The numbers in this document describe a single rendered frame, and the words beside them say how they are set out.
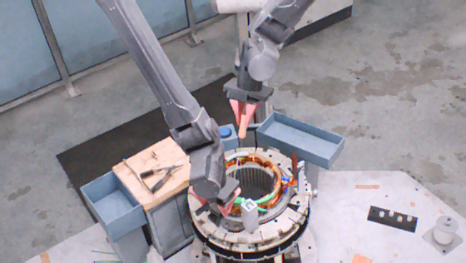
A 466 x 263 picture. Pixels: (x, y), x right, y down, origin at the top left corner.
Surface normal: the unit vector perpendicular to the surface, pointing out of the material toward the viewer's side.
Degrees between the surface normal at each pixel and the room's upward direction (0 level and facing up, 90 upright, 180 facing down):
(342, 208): 0
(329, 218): 0
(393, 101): 0
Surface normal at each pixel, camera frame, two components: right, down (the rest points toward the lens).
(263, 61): 0.12, 0.46
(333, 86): -0.07, -0.72
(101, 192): 0.60, 0.51
